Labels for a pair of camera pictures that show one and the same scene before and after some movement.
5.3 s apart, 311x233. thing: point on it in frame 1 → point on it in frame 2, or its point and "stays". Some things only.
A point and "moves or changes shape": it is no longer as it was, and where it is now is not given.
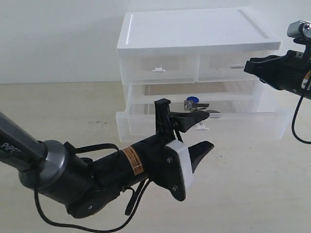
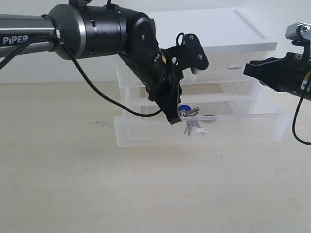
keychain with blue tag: x=192 y=103 moves or changes shape
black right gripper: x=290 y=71 stays
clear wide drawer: x=233 y=117 stays
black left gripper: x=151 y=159 → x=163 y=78
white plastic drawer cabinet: x=195 y=58 stays
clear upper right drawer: x=225 y=67 stays
